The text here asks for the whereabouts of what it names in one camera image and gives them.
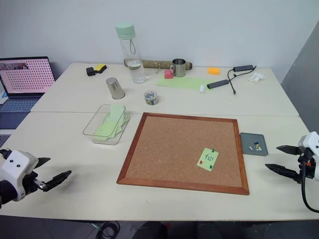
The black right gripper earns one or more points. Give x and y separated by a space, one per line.
308 165

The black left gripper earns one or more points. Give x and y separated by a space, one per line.
31 180

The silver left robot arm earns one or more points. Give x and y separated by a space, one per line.
6 193

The green handwritten paper note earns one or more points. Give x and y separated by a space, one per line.
206 160

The wood framed cork board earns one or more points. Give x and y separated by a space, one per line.
174 149

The small jar of pins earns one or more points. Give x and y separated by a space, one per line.
151 98

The small grey flat tray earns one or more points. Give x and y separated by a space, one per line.
256 138

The grey perforated stand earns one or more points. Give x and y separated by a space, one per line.
3 140

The clear plastic tray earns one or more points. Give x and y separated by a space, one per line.
92 129

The grey partition panel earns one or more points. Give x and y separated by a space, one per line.
304 79

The crumpled white tissue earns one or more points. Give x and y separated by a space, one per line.
255 77

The open laptop with pink screen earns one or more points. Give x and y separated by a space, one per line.
25 77

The dark grey usb hub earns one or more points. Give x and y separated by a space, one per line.
218 83
243 67

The upturned steel cup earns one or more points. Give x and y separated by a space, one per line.
115 88

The black rectangular block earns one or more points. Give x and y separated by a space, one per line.
90 71

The yellow and black sponge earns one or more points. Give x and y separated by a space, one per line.
100 68

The orange block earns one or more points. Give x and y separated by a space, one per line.
214 71

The large green paper sheet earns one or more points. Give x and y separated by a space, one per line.
182 82

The pink block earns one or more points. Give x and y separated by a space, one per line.
169 74

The clear bottle with green lid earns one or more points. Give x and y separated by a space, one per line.
130 49

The rolled brown mat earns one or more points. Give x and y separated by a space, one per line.
154 64

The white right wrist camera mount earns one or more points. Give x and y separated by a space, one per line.
311 142

